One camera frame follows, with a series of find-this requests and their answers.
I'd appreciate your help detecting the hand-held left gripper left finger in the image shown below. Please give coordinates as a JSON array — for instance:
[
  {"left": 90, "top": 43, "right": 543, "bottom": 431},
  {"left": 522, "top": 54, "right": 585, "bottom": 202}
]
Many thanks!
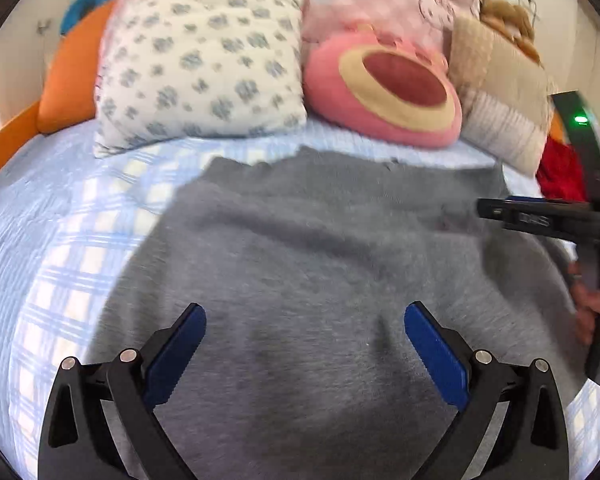
[{"left": 37, "top": 302, "right": 208, "bottom": 480}]

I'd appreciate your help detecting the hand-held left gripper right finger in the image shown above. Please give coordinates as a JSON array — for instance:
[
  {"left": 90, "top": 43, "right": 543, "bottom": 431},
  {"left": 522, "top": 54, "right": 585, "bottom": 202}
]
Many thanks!
[{"left": 404, "top": 301, "right": 571, "bottom": 480}]

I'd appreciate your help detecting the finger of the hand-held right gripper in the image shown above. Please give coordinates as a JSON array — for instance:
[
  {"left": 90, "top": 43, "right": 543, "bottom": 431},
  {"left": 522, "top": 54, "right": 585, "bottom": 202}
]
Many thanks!
[{"left": 476, "top": 197, "right": 600, "bottom": 244}]

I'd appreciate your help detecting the grey zip jacket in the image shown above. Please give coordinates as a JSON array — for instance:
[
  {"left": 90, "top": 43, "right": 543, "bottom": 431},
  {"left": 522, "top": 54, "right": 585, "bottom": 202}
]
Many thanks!
[{"left": 87, "top": 147, "right": 588, "bottom": 480}]

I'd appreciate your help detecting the person's right hand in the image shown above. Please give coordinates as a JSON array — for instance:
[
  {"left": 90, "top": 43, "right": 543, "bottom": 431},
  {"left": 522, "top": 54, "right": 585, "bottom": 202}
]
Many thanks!
[{"left": 567, "top": 260, "right": 600, "bottom": 346}]

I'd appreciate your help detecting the red garment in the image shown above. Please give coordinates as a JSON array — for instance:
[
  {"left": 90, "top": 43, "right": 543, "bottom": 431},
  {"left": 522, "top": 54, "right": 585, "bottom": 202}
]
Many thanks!
[{"left": 536, "top": 137, "right": 588, "bottom": 202}]

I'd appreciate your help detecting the beige patchwork pillow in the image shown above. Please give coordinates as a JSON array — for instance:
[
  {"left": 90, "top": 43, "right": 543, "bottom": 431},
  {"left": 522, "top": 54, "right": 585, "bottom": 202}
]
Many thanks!
[{"left": 447, "top": 15, "right": 557, "bottom": 177}]

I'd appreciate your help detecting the brown teddy bear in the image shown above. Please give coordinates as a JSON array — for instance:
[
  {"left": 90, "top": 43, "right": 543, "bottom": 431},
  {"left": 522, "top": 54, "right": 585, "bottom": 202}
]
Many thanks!
[{"left": 477, "top": 0, "right": 542, "bottom": 64}]

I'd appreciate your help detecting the blue plaid bed sheet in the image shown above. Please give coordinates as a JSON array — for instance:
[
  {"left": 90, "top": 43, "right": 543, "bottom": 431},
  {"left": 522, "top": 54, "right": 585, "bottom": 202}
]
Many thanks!
[{"left": 0, "top": 115, "right": 600, "bottom": 480}]

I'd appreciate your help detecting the pink bear face cushion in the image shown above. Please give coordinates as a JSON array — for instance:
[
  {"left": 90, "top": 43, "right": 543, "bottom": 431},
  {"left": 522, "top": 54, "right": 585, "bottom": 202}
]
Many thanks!
[{"left": 302, "top": 22, "right": 464, "bottom": 150}]

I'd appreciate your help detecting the white floral pillow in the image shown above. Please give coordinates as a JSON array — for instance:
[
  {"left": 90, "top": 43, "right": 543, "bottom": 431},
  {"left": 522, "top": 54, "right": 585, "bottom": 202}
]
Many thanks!
[{"left": 92, "top": 0, "right": 309, "bottom": 159}]

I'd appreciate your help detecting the orange back cushion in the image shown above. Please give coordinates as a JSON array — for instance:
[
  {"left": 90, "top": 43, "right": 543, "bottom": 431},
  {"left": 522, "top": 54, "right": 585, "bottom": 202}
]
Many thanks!
[{"left": 36, "top": 0, "right": 119, "bottom": 135}]

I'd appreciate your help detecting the orange sofa bed frame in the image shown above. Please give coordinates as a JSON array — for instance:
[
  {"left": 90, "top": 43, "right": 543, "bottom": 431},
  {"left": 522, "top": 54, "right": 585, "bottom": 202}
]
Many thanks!
[{"left": 0, "top": 100, "right": 44, "bottom": 194}]

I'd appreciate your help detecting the blue ring neck pillow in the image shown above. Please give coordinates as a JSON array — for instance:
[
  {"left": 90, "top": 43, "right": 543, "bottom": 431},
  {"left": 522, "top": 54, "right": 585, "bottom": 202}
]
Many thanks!
[{"left": 60, "top": 0, "right": 124, "bottom": 37}]

